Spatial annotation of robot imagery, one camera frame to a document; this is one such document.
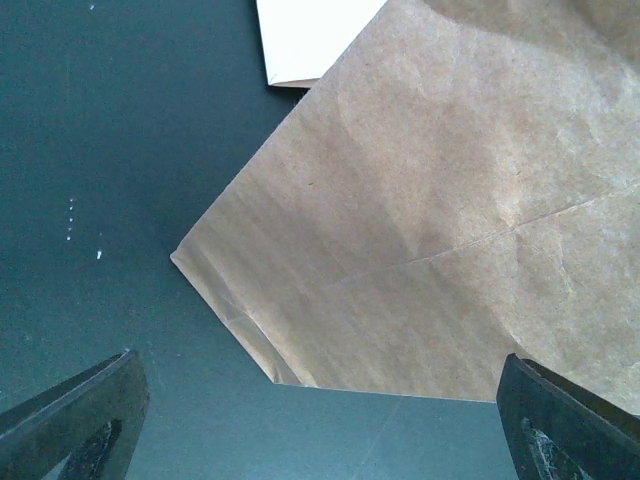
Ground large brown paper bag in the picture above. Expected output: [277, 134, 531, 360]
[172, 1, 639, 413]

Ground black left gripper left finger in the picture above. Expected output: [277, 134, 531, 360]
[1, 350, 149, 479]

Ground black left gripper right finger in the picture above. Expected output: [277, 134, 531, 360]
[496, 354, 639, 479]

